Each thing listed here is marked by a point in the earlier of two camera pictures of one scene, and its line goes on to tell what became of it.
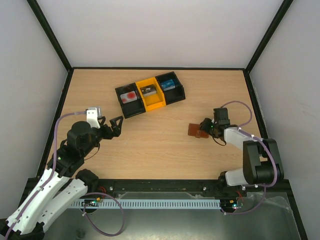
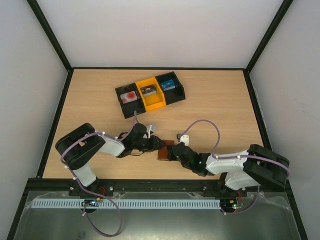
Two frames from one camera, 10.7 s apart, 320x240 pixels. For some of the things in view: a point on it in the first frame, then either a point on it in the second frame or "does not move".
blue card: (168, 85) does not move
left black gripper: (116, 131) to (154, 144)
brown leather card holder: (194, 130) to (162, 153)
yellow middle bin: (152, 94) does not move
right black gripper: (206, 125) to (173, 150)
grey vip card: (148, 90) does not move
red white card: (128, 97) does not move
